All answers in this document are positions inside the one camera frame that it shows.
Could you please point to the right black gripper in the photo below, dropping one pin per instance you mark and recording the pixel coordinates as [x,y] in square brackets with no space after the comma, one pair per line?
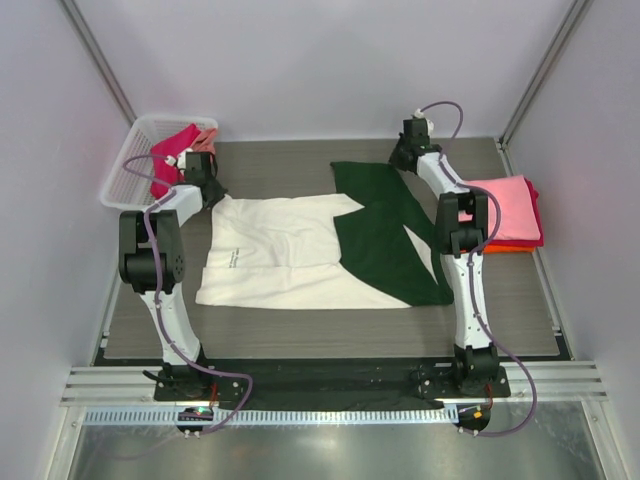
[394,159]

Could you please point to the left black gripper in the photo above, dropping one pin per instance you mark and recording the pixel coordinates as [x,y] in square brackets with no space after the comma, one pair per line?
[219,192]

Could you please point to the white and green t-shirt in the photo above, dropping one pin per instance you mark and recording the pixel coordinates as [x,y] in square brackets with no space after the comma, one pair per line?
[369,245]

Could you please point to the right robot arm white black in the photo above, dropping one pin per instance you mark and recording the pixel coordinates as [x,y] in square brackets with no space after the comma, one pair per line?
[461,232]

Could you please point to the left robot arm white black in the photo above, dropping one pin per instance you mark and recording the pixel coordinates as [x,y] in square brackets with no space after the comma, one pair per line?
[153,262]

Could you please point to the salmon crumpled t-shirt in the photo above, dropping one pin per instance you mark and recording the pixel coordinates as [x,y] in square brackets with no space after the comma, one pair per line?
[204,141]

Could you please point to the magenta crumpled t-shirt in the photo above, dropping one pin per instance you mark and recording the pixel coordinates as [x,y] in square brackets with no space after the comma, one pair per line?
[172,147]

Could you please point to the folded light pink t-shirt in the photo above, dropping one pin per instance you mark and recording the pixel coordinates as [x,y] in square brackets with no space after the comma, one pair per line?
[517,225]

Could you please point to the folded orange t-shirt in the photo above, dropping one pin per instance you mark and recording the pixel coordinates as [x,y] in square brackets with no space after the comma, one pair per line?
[508,249]

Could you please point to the folded crimson t-shirt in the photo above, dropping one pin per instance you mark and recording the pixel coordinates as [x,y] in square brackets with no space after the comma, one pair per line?
[534,201]

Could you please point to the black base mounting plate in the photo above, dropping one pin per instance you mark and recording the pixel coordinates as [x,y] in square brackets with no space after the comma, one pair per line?
[339,384]

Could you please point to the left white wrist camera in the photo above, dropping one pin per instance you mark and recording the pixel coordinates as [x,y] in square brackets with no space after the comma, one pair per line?
[178,161]

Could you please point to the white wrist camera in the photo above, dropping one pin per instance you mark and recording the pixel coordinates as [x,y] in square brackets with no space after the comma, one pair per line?
[419,114]
[178,161]

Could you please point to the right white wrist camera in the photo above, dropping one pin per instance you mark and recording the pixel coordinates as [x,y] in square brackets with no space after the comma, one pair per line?
[419,114]

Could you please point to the left aluminium frame post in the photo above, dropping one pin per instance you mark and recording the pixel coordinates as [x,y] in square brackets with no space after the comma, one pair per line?
[87,39]

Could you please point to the aluminium frame post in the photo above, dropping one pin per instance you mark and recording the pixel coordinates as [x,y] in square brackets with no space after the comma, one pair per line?
[87,39]
[567,28]

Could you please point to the right aluminium frame post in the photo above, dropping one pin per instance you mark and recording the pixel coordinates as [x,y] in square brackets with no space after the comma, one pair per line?
[567,28]

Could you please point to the slotted white cable duct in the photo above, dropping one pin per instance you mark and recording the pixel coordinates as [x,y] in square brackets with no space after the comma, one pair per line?
[198,417]

